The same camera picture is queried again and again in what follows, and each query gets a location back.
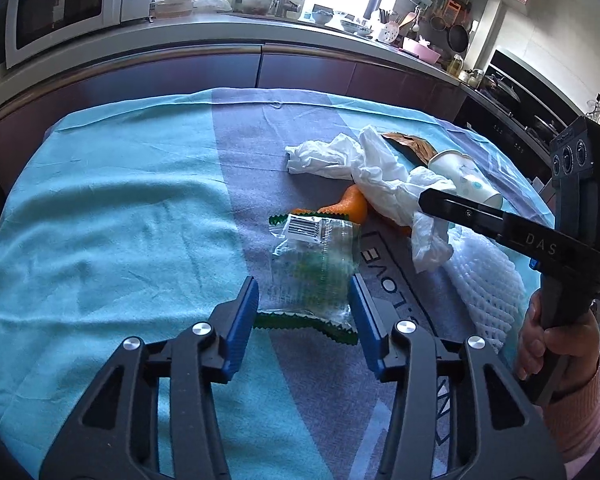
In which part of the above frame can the white foam fruit net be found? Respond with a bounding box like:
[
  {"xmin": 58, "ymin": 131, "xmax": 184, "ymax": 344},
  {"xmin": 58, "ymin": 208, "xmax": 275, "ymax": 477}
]
[{"xmin": 444, "ymin": 224, "xmax": 526, "ymax": 353}]

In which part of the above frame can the white dotted paper cup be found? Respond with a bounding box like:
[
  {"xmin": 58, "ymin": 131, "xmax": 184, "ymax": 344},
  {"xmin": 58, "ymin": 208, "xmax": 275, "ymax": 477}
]
[{"xmin": 428, "ymin": 150, "xmax": 503, "ymax": 209}]

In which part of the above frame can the orange peel piece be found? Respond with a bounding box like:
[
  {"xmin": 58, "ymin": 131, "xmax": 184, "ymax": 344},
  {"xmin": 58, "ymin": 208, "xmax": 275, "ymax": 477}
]
[{"xmin": 318, "ymin": 184, "xmax": 368, "ymax": 224}]

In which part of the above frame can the brown gold wrapper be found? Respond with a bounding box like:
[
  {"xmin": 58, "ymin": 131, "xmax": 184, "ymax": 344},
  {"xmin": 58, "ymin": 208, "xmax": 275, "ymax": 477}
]
[{"xmin": 381, "ymin": 132, "xmax": 438, "ymax": 167}]

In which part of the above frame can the clear green plastic wrapper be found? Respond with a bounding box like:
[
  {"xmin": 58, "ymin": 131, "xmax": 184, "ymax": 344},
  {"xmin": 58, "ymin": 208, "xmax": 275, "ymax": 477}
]
[{"xmin": 257, "ymin": 214, "xmax": 361, "ymax": 346}]

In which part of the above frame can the kitchen counter with cabinets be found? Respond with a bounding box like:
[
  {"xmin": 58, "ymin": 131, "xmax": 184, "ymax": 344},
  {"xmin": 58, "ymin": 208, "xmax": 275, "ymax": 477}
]
[{"xmin": 0, "ymin": 15, "xmax": 465, "ymax": 199}]

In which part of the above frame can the white microwave oven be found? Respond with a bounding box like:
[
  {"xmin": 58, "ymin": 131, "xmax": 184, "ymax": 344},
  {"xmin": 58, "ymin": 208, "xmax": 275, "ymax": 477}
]
[{"xmin": 5, "ymin": 0, "xmax": 151, "ymax": 68}]

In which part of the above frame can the black frying pan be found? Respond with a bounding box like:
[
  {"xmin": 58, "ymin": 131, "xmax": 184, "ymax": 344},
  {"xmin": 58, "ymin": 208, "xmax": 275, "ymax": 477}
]
[{"xmin": 446, "ymin": 24, "xmax": 469, "ymax": 54}]

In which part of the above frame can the crumpled white tissue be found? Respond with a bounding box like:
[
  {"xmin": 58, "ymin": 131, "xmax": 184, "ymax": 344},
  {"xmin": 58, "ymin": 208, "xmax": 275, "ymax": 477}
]
[{"xmin": 285, "ymin": 126, "xmax": 456, "ymax": 273}]

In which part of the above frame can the teal and grey tablecloth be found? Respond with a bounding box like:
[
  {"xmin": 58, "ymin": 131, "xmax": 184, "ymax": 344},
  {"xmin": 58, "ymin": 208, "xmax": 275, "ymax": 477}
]
[{"xmin": 0, "ymin": 88, "xmax": 553, "ymax": 479}]

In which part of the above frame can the person right hand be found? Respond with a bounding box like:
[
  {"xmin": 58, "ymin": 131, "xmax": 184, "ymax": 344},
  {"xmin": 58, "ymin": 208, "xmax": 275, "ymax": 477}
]
[{"xmin": 514, "ymin": 289, "xmax": 600, "ymax": 393}]

